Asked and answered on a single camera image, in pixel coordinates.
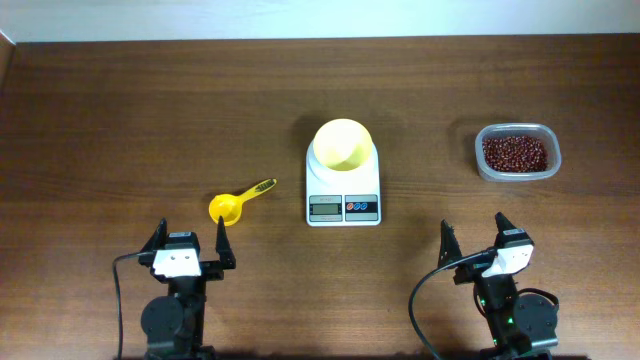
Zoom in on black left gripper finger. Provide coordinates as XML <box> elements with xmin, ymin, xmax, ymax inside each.
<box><xmin>215</xmin><ymin>216</ymin><xmax>236</xmax><ymax>262</ymax></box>
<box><xmin>142</xmin><ymin>218</ymin><xmax>167</xmax><ymax>252</ymax></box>

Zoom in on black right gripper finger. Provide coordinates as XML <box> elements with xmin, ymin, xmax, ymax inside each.
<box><xmin>495</xmin><ymin>212</ymin><xmax>523</xmax><ymax>235</ymax></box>
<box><xmin>438</xmin><ymin>219</ymin><xmax>462</xmax><ymax>268</ymax></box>

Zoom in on yellow plastic measuring scoop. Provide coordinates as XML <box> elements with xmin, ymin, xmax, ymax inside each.
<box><xmin>208</xmin><ymin>178</ymin><xmax>278</xmax><ymax>226</ymax></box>

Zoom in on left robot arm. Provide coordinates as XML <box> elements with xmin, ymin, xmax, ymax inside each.
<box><xmin>138</xmin><ymin>220</ymin><xmax>236</xmax><ymax>360</ymax></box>

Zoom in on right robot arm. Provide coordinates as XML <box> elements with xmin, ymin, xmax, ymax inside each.
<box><xmin>438</xmin><ymin>213</ymin><xmax>559</xmax><ymax>359</ymax></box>

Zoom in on white digital kitchen scale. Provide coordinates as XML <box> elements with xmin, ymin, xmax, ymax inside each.
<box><xmin>305</xmin><ymin>142</ymin><xmax>382</xmax><ymax>227</ymax></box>

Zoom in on pale yellow plastic bowl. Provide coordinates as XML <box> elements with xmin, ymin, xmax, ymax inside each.
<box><xmin>312</xmin><ymin>119</ymin><xmax>373</xmax><ymax>171</ymax></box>

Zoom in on red adzuki beans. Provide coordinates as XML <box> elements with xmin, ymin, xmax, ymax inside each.
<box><xmin>482</xmin><ymin>135</ymin><xmax>548</xmax><ymax>173</ymax></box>

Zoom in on clear plastic food container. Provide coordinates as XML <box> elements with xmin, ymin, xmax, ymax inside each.
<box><xmin>475</xmin><ymin>123</ymin><xmax>562</xmax><ymax>182</ymax></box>

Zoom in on right black camera cable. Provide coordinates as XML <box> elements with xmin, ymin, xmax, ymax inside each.
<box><xmin>407</xmin><ymin>248</ymin><xmax>500</xmax><ymax>360</ymax></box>

